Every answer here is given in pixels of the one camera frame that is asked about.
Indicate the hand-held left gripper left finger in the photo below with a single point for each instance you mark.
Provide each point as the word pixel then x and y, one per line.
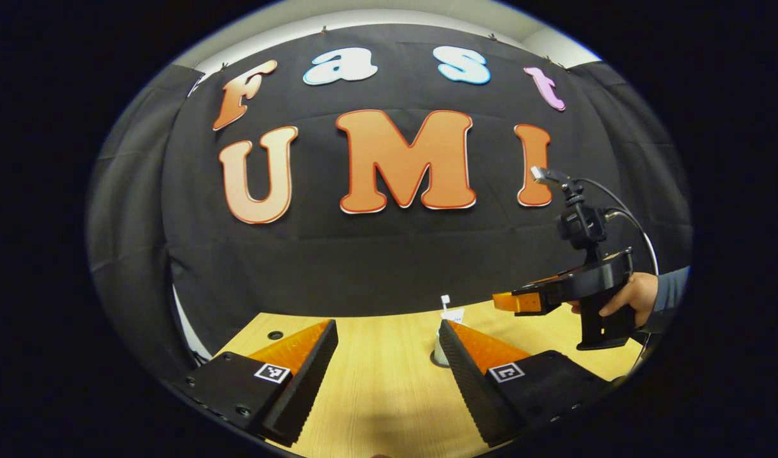
pixel 309 381

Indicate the black backdrop cloth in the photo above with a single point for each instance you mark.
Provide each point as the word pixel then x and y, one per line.
pixel 395 267

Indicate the light blue cup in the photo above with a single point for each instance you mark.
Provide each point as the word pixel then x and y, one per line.
pixel 441 346

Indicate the dark round coaster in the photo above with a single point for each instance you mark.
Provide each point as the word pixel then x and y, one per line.
pixel 435 360

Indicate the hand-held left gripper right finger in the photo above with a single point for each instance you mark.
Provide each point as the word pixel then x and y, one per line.
pixel 471 388

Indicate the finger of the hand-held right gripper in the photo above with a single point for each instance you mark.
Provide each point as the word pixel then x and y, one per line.
pixel 522 304
pixel 548 280

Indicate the white toothbrush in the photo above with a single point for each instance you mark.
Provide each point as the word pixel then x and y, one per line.
pixel 445 304

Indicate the white toothpaste tube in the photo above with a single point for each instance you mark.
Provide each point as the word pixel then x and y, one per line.
pixel 453 314

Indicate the wooden desktop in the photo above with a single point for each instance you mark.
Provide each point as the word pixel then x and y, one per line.
pixel 395 394

